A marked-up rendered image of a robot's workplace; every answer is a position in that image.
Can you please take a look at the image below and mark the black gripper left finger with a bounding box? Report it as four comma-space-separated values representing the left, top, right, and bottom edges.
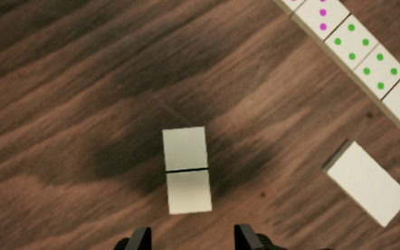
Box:
113, 227, 152, 250

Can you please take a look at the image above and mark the white domino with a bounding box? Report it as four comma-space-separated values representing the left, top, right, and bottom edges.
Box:
321, 141, 400, 226
347, 43, 400, 129
291, 0, 378, 72
273, 0, 305, 16

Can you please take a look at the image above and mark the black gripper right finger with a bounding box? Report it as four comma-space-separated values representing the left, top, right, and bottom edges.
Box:
234, 224, 288, 250

